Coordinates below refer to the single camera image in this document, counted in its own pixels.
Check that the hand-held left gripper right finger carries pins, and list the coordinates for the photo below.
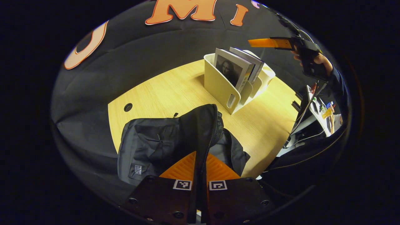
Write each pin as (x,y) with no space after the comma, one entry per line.
(237,200)

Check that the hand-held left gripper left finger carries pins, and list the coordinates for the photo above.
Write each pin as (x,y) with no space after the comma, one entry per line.
(162,200)

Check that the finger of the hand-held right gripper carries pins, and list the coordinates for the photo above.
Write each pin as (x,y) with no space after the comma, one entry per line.
(272,43)

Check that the blue night scene book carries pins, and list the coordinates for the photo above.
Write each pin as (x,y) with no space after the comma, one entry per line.
(254,64)

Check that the portrait cover book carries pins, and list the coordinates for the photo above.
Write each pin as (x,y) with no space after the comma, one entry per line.
(229,67)

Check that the black schoolbag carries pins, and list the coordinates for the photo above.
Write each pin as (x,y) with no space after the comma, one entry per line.
(150,147)

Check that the white bookshelf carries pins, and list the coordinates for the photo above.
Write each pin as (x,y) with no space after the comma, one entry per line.
(218,87)

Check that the white office desk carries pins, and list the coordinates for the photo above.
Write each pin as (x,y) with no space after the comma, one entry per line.
(315,109)

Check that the orange packet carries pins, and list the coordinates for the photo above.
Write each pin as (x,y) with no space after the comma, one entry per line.
(327,113)

